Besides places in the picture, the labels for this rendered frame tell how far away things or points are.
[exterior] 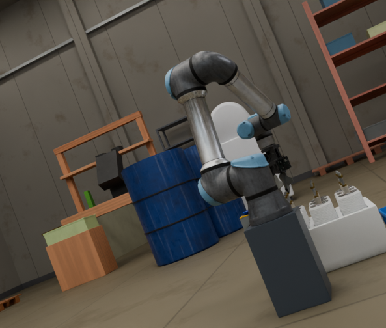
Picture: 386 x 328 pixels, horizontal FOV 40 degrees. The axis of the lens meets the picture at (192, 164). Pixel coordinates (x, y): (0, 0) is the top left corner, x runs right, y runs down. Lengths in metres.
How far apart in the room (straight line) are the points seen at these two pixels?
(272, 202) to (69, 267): 5.14
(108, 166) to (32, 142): 5.08
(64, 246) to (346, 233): 4.96
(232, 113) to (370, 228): 4.31
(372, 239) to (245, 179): 0.61
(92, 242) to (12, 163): 6.13
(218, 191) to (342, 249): 0.58
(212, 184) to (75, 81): 9.92
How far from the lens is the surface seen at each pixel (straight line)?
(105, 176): 7.11
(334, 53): 7.67
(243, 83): 1.95
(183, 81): 1.90
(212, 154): 1.85
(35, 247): 12.29
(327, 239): 2.12
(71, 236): 6.65
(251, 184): 1.75
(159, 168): 4.66
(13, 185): 12.39
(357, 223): 2.11
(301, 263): 1.74
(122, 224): 9.79
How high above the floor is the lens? 0.46
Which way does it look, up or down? 3 degrees up
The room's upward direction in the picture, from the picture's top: 22 degrees counter-clockwise
